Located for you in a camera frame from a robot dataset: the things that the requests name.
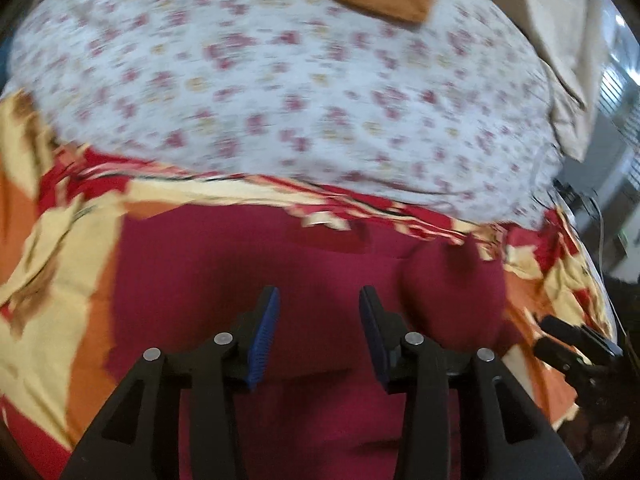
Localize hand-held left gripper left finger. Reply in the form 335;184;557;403
59;286;281;480

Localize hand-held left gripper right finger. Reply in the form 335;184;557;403
359;285;586;480

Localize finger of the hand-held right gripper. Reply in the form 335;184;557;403
533;336;601;386
541;315;625;358

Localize maroon garment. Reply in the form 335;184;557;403
102;205;521;480

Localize window grille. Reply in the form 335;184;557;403
597;67;640;191

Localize red orange yellow patterned blanket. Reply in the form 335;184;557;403
0;87;621;471

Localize white floral quilt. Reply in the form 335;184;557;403
7;0;566;233

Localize beige cloth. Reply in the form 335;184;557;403
475;0;608;163

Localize black charger with cables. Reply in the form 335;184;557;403
554;179;603;213

